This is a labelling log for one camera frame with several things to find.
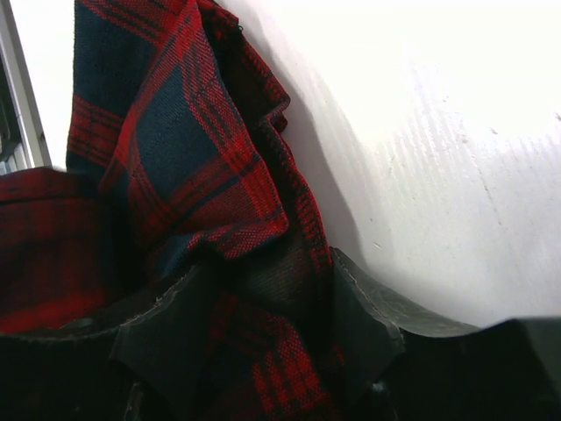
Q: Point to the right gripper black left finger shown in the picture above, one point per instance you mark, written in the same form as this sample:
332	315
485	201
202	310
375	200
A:
138	359

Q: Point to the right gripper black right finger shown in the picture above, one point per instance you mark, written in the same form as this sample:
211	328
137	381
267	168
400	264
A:
405	362

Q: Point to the red black plaid skirt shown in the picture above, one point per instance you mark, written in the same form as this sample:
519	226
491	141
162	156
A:
175	158

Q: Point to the aluminium front rail frame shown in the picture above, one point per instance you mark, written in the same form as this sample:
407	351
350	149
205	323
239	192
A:
23	142

